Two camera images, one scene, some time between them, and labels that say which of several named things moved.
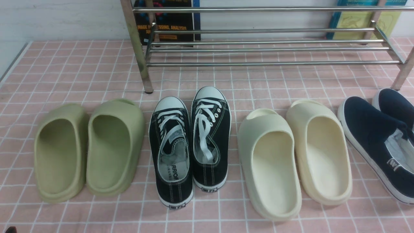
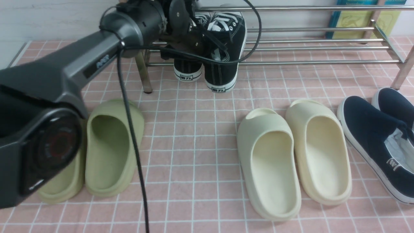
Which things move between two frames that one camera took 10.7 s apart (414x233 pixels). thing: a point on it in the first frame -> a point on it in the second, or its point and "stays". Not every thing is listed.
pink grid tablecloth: x=274 y=74 stays
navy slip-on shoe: x=385 y=148 stays
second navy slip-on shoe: x=393 y=102 stays
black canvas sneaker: x=170 y=151 -> x=187 y=70
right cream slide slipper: x=323 y=150 stays
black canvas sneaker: x=211 y=134 -> x=223 y=37
